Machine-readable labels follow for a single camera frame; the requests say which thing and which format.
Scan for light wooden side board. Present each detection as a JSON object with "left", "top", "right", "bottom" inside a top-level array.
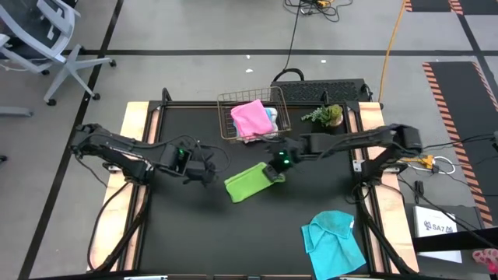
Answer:
[
  {"left": 88, "top": 101, "right": 161, "bottom": 272},
  {"left": 357, "top": 101, "right": 420, "bottom": 273}
]

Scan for pink patterned object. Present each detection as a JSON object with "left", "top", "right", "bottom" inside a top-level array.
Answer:
[{"left": 472, "top": 248, "right": 498, "bottom": 275}]

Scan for grey chair base leg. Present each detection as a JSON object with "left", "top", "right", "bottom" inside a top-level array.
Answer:
[{"left": 0, "top": 107, "right": 35, "bottom": 117}]

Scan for yellow cable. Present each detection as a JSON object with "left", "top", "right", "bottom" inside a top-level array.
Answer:
[{"left": 377, "top": 0, "right": 409, "bottom": 103}]

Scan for yellow power connector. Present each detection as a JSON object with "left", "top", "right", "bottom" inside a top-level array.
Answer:
[{"left": 408, "top": 154, "right": 436, "bottom": 170}]

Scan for small potted plant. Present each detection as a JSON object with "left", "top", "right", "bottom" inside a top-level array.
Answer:
[{"left": 300, "top": 103, "right": 345, "bottom": 130}]

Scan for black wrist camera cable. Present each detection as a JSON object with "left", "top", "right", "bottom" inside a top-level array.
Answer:
[{"left": 170, "top": 134, "right": 231, "bottom": 174}]

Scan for white cable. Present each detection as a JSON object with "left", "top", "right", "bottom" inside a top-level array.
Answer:
[{"left": 408, "top": 155, "right": 457, "bottom": 176}]

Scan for pink microfiber towel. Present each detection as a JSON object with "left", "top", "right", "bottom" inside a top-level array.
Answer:
[{"left": 230, "top": 99, "right": 274, "bottom": 141}]

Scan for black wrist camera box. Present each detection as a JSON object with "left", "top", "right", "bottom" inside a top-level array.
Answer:
[
  {"left": 272, "top": 149, "right": 295, "bottom": 172},
  {"left": 161, "top": 144, "right": 191, "bottom": 176}
]

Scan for black computer case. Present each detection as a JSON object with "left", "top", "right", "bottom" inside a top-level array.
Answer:
[{"left": 270, "top": 77, "right": 371, "bottom": 103}]

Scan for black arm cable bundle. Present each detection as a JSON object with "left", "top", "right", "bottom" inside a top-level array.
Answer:
[
  {"left": 349, "top": 182, "right": 417, "bottom": 275},
  {"left": 87, "top": 155, "right": 155, "bottom": 273}
]

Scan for blue microfiber towel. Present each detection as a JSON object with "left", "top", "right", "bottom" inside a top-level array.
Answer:
[{"left": 301, "top": 209, "right": 366, "bottom": 280}]

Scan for black mat with striped edge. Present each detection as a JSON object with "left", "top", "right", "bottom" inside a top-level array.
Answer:
[
  {"left": 423, "top": 61, "right": 498, "bottom": 229},
  {"left": 403, "top": 0, "right": 465, "bottom": 16}
]

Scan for grey office chair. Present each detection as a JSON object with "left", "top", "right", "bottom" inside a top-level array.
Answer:
[{"left": 0, "top": 0, "right": 117, "bottom": 107}]

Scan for tangled black floor cables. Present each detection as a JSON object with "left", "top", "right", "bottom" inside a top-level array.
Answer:
[{"left": 283, "top": 0, "right": 354, "bottom": 23}]

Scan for black crossbar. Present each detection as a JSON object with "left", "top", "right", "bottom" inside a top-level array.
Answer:
[{"left": 412, "top": 226, "right": 498, "bottom": 254}]

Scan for gold wire basket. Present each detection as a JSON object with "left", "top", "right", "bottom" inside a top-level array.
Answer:
[{"left": 216, "top": 86, "right": 292, "bottom": 143}]

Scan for long black floor cable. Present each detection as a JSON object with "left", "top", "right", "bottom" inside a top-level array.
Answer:
[{"left": 274, "top": 0, "right": 305, "bottom": 83}]

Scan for white waffle weave towel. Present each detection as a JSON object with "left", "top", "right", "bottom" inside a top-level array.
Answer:
[{"left": 244, "top": 131, "right": 279, "bottom": 144}]

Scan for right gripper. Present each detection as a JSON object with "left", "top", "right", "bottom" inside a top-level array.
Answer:
[{"left": 263, "top": 138, "right": 309, "bottom": 184}]

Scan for white printed box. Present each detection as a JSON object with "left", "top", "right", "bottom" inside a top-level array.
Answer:
[{"left": 412, "top": 205, "right": 464, "bottom": 264}]

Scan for green microfiber towel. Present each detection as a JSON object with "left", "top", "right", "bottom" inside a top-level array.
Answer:
[{"left": 224, "top": 162, "right": 287, "bottom": 204}]

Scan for blue towel with white tag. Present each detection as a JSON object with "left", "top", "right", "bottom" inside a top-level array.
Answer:
[{"left": 265, "top": 107, "right": 279, "bottom": 133}]

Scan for black aluminium station frame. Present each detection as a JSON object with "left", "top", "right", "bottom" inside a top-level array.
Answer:
[{"left": 123, "top": 87, "right": 384, "bottom": 280}]

